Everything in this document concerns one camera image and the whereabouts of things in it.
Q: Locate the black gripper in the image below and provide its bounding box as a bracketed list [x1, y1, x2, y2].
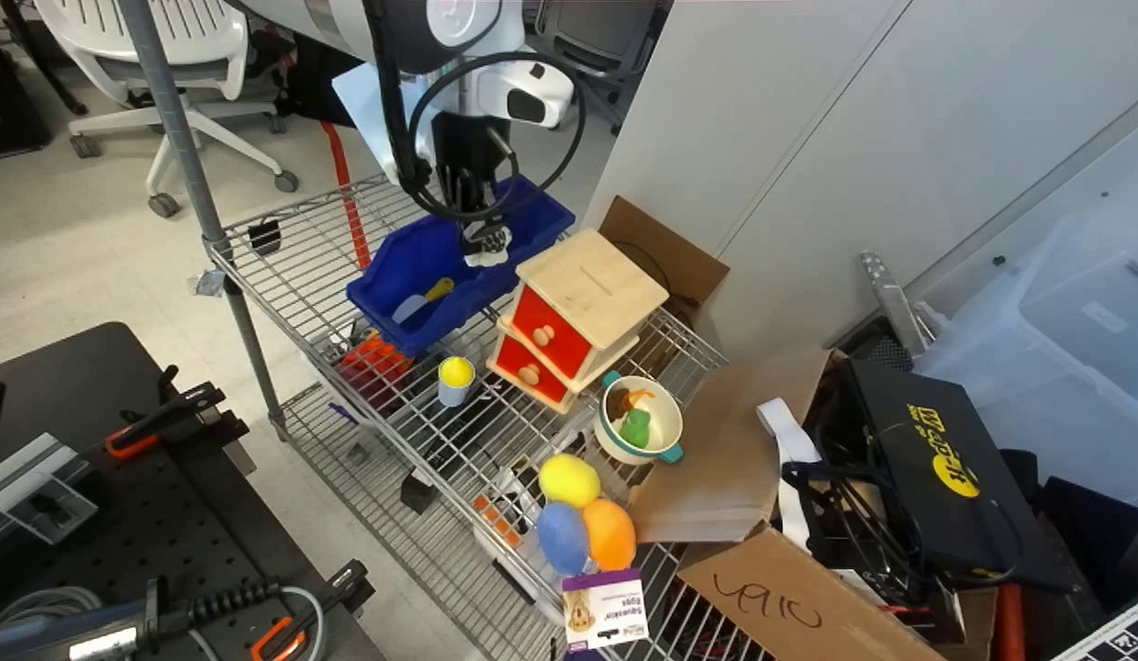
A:
[429, 109, 524, 257]

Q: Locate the small tortoise doll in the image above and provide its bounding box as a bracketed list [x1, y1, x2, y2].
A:
[461, 222, 519, 276]

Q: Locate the blue plastic box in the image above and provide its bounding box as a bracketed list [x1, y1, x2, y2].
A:
[347, 173, 582, 360]

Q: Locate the large wooden red-front box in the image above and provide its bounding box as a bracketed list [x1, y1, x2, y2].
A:
[516, 222, 671, 396]

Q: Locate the brown cardboard box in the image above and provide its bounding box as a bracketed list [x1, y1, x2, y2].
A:
[623, 346, 951, 661]

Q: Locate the white yellow toy brush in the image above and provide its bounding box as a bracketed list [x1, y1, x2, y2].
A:
[390, 276, 461, 325]

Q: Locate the pale wrist-mounted plate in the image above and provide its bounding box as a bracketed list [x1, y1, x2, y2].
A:
[332, 60, 440, 187]

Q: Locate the yellow-topped toy bottle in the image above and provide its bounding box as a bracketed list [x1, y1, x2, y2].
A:
[435, 353, 483, 411]

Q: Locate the flat brown cardboard piece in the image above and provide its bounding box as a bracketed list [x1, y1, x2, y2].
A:
[594, 193, 733, 325]

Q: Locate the red toy block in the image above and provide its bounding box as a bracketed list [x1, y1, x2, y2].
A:
[336, 335, 414, 400]

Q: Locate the black backpack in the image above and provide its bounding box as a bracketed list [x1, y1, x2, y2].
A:
[272, 41, 356, 129]

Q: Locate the small black clip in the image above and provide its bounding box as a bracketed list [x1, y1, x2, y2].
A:
[248, 216, 288, 257]

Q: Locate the green toy piece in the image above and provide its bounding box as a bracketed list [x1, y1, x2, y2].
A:
[613, 405, 656, 450]

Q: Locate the yellow soft ball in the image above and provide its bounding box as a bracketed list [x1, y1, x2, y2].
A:
[535, 450, 607, 509]

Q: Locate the black rack caster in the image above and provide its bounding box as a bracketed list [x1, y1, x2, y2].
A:
[397, 468, 446, 515]

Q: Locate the blue soft ball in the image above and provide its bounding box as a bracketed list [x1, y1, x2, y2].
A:
[528, 499, 591, 580]

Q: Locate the white office chair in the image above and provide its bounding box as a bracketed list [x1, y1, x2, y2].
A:
[30, 0, 306, 222]

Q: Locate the orange soft ball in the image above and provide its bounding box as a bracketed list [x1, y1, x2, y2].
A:
[582, 495, 640, 571]

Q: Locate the black orange clamp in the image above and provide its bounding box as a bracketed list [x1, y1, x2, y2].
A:
[104, 364, 255, 465]
[141, 558, 379, 661]

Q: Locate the white purple package card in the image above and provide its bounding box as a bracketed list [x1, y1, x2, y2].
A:
[558, 564, 655, 652]

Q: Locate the black perforated table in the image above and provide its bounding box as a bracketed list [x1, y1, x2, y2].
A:
[0, 318, 390, 661]

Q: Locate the black bag yellow logo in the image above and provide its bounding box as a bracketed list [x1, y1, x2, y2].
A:
[836, 355, 1080, 593]

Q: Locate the aluminium extrusion bar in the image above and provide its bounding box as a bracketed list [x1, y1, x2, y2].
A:
[0, 431, 104, 547]

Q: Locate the clear plastic storage bin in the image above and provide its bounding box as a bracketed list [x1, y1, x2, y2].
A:
[913, 207, 1138, 517]

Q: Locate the white keyboard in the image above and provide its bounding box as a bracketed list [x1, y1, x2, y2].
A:
[1050, 588, 1138, 661]

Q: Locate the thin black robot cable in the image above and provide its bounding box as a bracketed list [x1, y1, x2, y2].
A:
[408, 47, 591, 231]

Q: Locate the red strap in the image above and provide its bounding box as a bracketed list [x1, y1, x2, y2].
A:
[319, 120, 379, 270]

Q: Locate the metal wire shelf rack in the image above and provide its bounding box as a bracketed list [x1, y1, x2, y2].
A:
[115, 0, 744, 661]

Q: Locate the white cable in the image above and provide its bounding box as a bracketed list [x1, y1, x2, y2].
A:
[272, 584, 336, 657]

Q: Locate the black metal frame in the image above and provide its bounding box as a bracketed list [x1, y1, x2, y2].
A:
[784, 456, 965, 637]

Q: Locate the grey cable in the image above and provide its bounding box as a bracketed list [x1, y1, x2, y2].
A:
[0, 584, 145, 661]

